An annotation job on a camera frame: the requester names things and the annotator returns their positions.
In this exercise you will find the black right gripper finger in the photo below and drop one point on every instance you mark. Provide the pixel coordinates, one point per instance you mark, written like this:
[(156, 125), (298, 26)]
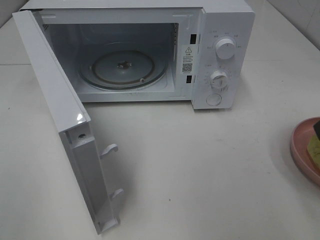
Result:
[(316, 129)]

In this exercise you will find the pink round plate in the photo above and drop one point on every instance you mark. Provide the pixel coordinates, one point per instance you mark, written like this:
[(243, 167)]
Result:
[(299, 141)]

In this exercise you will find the white bread sandwich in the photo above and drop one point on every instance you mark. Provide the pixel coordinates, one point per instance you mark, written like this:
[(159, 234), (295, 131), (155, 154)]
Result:
[(313, 149)]

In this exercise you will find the white timer knob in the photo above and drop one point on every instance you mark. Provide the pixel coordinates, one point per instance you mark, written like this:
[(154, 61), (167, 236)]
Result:
[(219, 79)]

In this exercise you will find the round white door button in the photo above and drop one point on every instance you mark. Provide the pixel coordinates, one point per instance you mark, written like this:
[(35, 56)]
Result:
[(214, 99)]

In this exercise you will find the white microwave door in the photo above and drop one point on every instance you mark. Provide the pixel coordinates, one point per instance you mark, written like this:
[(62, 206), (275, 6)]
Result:
[(71, 120)]

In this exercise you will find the upper white power knob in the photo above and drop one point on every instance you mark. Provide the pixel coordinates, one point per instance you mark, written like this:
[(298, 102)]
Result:
[(225, 48)]

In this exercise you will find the white microwave oven body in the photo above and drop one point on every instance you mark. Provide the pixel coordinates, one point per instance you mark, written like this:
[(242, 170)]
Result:
[(184, 31)]

